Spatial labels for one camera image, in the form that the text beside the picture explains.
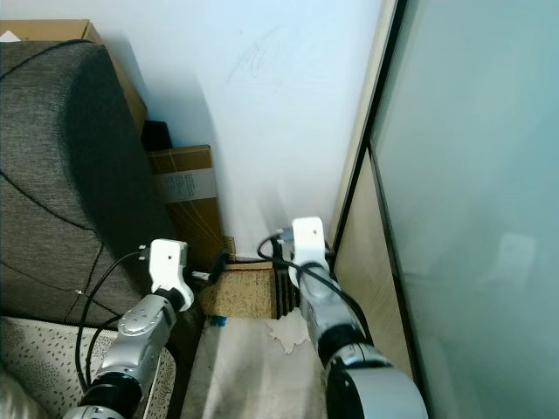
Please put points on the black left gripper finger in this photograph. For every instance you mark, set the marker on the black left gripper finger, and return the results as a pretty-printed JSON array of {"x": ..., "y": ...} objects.
[{"x": 221, "y": 262}]

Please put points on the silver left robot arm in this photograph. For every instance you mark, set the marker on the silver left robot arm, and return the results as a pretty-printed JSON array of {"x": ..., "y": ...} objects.
[{"x": 140, "y": 330}]

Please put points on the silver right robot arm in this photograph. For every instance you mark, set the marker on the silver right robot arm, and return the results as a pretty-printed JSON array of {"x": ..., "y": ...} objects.
[{"x": 345, "y": 325}]

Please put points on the blue tape piece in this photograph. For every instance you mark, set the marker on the blue tape piece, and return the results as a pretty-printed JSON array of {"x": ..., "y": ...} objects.
[{"x": 217, "y": 321}]

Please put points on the black ribbed block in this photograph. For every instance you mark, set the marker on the black ribbed block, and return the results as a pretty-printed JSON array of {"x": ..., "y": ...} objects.
[{"x": 286, "y": 292}]

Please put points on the white paper scrap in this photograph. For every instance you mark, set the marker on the white paper scrap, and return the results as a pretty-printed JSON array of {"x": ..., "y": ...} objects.
[{"x": 288, "y": 332}]

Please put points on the taped brown cardboard box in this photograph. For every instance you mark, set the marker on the taped brown cardboard box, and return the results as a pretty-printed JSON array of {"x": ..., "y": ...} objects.
[{"x": 183, "y": 166}]

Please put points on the beige wood-grain panel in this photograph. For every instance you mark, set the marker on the beige wood-grain panel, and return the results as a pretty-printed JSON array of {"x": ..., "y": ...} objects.
[{"x": 358, "y": 253}]

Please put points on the small black box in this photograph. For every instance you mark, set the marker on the small black box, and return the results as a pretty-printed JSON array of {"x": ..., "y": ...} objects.
[{"x": 155, "y": 135}]

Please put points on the dark grey tufted headboard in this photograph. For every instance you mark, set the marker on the dark grey tufted headboard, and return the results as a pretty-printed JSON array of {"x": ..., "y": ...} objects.
[{"x": 70, "y": 175}]

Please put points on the white quilted mattress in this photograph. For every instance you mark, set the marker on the white quilted mattress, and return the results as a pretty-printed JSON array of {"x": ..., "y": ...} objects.
[{"x": 52, "y": 358}]

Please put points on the frosted glass sliding door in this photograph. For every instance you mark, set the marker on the frosted glass sliding door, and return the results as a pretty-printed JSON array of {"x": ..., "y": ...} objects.
[{"x": 480, "y": 175}]

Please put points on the plain brown cardboard box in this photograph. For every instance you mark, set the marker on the plain brown cardboard box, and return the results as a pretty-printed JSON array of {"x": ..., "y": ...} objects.
[{"x": 52, "y": 30}]

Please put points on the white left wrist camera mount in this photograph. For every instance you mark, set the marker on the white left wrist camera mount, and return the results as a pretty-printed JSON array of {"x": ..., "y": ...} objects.
[{"x": 168, "y": 260}]

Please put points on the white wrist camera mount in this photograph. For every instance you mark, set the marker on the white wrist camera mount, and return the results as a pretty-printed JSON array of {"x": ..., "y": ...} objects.
[
  {"x": 308, "y": 237},
  {"x": 168, "y": 260}
]

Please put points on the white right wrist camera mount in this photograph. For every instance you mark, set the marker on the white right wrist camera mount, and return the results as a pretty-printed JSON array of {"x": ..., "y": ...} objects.
[{"x": 308, "y": 237}]

